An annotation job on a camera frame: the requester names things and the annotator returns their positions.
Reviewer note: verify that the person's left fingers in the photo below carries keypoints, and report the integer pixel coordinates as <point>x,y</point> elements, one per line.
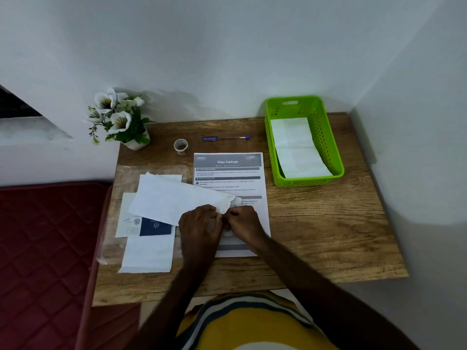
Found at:
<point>215,212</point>

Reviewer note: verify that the person's left forearm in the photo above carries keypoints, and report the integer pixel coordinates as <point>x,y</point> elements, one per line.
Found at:
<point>166,306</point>

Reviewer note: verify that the small white flower pot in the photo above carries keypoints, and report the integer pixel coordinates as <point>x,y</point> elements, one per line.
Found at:
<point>137,143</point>

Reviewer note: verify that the printed instruction sheet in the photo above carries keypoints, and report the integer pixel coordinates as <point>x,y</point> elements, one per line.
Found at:
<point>233,171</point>

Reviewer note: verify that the dark red quilted mattress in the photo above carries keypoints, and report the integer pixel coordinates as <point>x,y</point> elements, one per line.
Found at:
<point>43,258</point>

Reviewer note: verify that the white stamped card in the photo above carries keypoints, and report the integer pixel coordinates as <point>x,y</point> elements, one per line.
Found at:
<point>127,224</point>

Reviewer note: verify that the long white envelope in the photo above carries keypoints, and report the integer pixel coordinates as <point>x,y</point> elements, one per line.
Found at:
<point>164,198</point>

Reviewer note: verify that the clear tape roll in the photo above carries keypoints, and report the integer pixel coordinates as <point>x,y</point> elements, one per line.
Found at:
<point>180,146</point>

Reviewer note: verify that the folded white paper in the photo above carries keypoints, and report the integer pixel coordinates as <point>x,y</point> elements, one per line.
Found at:
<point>297,149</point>

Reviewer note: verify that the plain white envelope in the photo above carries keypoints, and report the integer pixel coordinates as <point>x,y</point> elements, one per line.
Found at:
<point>147,253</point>

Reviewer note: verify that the person's right fingers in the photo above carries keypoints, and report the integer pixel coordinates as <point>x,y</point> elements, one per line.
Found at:
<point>230,218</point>

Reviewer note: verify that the person's left hand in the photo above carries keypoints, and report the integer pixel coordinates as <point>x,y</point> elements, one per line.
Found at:
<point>197,233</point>

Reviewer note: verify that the white paper sheet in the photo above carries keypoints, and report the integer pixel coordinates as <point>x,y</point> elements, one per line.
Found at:
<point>169,177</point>

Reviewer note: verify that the artificial white flower plant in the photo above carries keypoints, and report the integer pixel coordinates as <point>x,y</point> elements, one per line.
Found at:
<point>116,116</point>

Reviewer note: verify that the person's right hand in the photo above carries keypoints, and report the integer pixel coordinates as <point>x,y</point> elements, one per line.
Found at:
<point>244,225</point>

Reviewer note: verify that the striped yellow shirt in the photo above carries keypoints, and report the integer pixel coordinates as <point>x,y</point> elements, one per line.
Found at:
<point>248,324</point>

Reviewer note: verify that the person's right forearm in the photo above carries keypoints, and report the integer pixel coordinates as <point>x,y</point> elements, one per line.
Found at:
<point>321,295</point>

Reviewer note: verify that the blue ballpoint pen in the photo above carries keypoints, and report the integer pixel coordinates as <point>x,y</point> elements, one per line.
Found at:
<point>219,138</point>

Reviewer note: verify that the green plastic basket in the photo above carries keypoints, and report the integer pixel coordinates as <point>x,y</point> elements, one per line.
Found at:
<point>328,149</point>

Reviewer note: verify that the dark blue booklet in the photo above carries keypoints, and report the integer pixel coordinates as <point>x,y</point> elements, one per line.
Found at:
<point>155,227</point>

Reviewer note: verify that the clear plastic sleeve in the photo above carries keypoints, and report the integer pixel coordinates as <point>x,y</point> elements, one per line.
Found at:
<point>109,247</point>

